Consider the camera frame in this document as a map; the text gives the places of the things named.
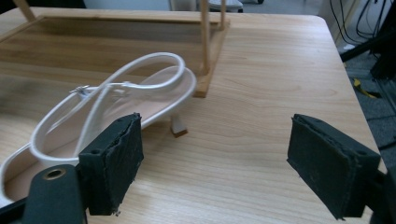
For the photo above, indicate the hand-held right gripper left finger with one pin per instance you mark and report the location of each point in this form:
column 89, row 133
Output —
column 109, row 168

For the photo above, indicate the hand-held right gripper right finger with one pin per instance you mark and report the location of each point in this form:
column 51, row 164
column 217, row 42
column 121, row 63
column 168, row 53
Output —
column 327, row 168

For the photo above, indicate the wooden shoe rack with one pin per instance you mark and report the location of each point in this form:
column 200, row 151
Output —
column 109, row 43

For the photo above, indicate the yellow tape strip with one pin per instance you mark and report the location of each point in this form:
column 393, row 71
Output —
column 362, row 88

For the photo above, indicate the black metal stand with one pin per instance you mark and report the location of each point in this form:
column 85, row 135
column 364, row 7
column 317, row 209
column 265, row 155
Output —
column 378, row 49

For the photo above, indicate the white chair base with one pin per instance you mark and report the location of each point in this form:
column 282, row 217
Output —
column 225, row 4

